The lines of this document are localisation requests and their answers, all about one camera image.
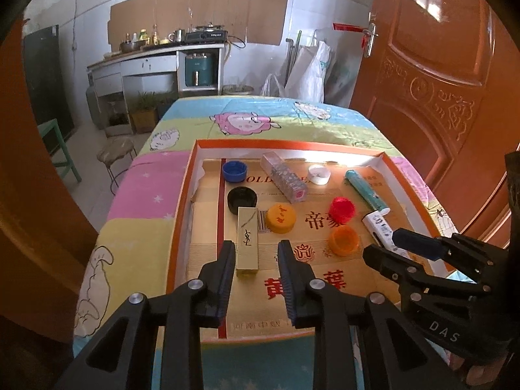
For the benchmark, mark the round basin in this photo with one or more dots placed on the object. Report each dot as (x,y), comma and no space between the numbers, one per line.
(237,90)

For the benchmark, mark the round metal-legged stool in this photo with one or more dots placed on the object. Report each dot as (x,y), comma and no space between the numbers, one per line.
(115,148)

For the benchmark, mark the yellow bottle cap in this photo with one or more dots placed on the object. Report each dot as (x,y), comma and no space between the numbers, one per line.
(281,218)

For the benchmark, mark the clear plastic lighter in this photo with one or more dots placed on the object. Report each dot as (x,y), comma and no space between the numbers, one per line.
(284,176)

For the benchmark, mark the red bottle cap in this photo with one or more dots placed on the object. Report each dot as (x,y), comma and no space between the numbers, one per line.
(342,210)

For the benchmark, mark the black bottle cap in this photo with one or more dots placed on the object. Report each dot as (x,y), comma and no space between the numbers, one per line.
(242,200)

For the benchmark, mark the metal rods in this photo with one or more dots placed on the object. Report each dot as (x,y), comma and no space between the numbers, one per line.
(291,59)

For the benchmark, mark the person's right hand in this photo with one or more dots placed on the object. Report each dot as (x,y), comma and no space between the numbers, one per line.
(467,371)

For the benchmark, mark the dark wok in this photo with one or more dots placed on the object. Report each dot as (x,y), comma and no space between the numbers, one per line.
(132,46)

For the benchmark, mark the yellow oil bottle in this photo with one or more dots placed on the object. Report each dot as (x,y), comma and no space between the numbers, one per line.
(155,35)

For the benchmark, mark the orange bottle cap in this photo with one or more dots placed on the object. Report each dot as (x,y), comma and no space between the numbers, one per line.
(344,241)

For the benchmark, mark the teal lighter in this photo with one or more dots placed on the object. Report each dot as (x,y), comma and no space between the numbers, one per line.
(363,191)

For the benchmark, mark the brown cardboard wall covering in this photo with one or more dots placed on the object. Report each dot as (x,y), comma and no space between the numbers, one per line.
(211,12)

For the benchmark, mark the shallow orange-rimmed cardboard box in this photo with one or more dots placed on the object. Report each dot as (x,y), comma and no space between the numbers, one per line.
(182,215)

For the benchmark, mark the teal air fryer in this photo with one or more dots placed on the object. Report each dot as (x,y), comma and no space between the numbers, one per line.
(200,70)

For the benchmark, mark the wooden door frame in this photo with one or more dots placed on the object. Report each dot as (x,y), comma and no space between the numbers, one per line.
(32,231)

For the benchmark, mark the carved wooden door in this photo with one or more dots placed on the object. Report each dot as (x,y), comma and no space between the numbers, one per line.
(430,89)

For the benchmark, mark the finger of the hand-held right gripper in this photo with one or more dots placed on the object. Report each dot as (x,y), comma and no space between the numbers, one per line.
(414,243)
(386,262)

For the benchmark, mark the clear plastic bag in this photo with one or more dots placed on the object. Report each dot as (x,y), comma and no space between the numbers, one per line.
(271,86)

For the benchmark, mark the black gas stove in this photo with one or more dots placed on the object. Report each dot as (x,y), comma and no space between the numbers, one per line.
(207,37)

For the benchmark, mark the white bottle cap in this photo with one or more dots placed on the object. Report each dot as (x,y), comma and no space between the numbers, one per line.
(319,174)

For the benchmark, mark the white cartoon-print lighter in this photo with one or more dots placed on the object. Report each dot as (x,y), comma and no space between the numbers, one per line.
(375,225)

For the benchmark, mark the blue bottle cap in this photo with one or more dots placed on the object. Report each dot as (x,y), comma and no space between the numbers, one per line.
(235,172)

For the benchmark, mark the potted green plant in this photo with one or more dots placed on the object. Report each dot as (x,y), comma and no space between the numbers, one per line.
(144,115)

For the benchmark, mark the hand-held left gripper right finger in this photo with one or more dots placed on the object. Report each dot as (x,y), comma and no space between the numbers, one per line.
(286,282)

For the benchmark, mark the dark refrigerator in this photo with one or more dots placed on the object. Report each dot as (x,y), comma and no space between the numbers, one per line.
(46,89)

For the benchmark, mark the printed cardboard liner sheet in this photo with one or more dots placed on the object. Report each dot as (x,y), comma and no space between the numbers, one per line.
(268,252)

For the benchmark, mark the white woven sack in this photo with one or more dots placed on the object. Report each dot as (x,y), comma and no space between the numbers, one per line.
(308,73)

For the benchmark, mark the steel kettle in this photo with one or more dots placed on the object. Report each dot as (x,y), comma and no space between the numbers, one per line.
(176,36)

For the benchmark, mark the gold rectangular case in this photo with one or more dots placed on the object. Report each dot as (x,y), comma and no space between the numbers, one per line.
(247,243)

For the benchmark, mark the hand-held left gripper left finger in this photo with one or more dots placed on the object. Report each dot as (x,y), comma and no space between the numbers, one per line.
(221,280)

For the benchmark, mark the green wooden stool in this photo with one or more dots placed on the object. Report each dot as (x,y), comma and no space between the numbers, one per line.
(55,130)

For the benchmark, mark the red paper strip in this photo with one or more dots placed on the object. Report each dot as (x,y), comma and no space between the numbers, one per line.
(349,27)

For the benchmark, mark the white kitchen counter cabinet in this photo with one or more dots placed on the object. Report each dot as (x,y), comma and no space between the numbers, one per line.
(142,69)

